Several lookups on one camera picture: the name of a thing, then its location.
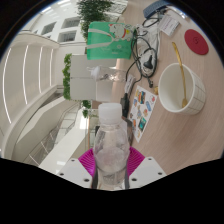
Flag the tall clear spouted bottle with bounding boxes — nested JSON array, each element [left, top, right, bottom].
[[87, 65, 128, 84]]

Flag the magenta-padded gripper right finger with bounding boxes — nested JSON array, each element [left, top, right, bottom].
[[124, 147, 167, 190]]

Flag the black power adapter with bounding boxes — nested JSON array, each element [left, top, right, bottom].
[[121, 93, 131, 118]]

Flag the white grid-pattern mug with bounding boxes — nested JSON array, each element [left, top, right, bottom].
[[157, 62, 207, 116]]

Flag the green tote bag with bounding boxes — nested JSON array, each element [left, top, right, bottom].
[[85, 21, 136, 61]]

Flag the wooden planter with plants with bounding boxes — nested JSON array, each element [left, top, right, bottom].
[[80, 99, 93, 119]]

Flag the row of green hedge plants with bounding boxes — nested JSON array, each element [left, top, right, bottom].
[[76, 0, 116, 41]]

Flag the gold spoon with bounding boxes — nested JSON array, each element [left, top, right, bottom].
[[171, 41, 189, 109]]

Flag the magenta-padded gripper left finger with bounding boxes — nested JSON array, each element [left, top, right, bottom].
[[56, 147, 99, 190]]

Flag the clear white-capped water bottle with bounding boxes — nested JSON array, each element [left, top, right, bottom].
[[92, 102, 131, 190]]

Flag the colourful sticker sheet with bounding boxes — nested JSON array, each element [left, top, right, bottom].
[[128, 85, 158, 143]]

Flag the flat round red coaster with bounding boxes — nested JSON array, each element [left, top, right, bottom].
[[183, 28, 210, 56]]

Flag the black tangled cables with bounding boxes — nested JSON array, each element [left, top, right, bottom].
[[129, 16, 161, 88]]

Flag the green plants atop cabinet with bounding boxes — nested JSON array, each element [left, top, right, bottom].
[[62, 53, 73, 101]]

